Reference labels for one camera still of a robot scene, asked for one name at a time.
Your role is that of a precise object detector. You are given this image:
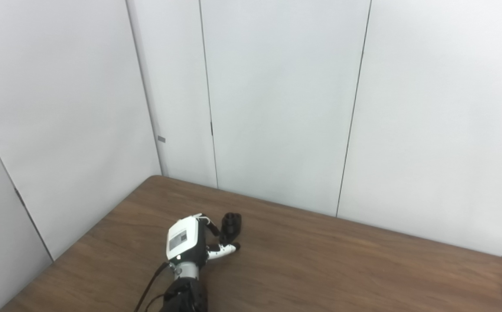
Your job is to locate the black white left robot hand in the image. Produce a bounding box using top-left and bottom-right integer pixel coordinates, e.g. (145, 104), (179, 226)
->
(166, 213), (241, 265)

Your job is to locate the black flanged holder part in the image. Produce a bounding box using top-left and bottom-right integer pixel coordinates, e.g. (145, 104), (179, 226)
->
(219, 212), (242, 244)

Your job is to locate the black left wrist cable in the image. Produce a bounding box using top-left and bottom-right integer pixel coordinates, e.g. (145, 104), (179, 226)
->
(134, 262), (170, 312)

